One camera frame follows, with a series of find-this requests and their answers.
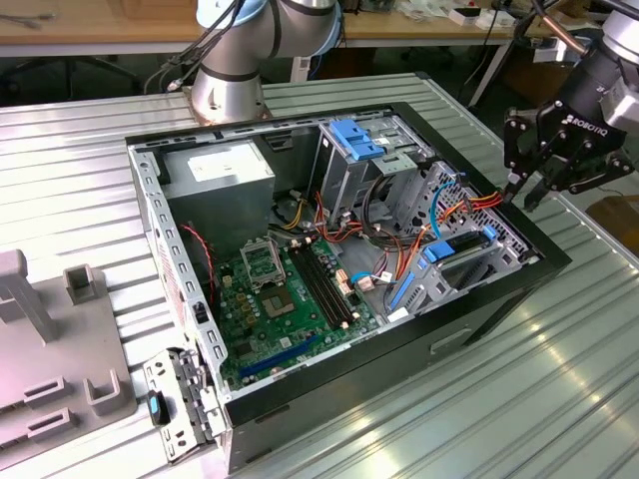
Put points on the silver expansion card retainer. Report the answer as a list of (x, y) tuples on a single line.
[(157, 370)]

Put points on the grey power supply unit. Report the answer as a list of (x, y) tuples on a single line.
[(214, 209)]

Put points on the silver optical drive cage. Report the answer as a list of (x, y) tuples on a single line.
[(344, 184)]

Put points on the grey parts rack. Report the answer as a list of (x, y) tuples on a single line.
[(60, 349)]

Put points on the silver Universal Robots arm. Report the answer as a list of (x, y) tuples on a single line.
[(229, 90)]

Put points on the hard disk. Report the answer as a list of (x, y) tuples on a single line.
[(438, 251)]

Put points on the silver disk bay cage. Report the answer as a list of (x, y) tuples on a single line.
[(429, 292)]

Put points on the black open PC case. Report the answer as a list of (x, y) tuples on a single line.
[(349, 399)]

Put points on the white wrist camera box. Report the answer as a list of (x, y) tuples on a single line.
[(621, 107)]

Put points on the blue plastic drive latch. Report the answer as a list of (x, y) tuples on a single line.
[(367, 149), (347, 131)]

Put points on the black RAM slot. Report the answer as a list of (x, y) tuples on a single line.
[(315, 287), (329, 280)]

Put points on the CPU socket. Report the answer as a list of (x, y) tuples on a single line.
[(277, 302)]

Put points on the brown cardboard box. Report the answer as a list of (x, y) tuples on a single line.
[(619, 224)]

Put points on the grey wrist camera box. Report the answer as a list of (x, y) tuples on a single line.
[(549, 52)]

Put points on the green motherboard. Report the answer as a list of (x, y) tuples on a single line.
[(299, 344)]

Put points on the blue expansion slot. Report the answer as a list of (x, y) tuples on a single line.
[(279, 356)]

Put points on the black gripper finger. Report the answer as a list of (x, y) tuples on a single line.
[(589, 177), (521, 140)]

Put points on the blue black latch tab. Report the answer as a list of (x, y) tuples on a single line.
[(154, 406)]

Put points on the long wooden desk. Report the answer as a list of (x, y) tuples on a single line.
[(75, 30)]

